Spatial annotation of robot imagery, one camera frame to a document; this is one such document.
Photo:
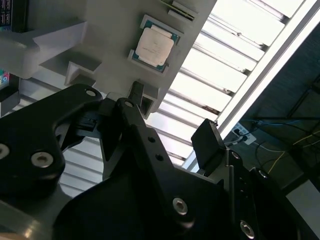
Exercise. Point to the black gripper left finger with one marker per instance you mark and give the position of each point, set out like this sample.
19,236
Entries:
25,150

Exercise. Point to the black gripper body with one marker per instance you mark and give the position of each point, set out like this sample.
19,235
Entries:
112,212

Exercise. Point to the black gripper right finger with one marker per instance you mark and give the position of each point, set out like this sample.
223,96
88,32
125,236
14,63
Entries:
250,200

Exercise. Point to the silver square CPU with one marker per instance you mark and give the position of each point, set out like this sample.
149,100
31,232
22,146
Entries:
155,45

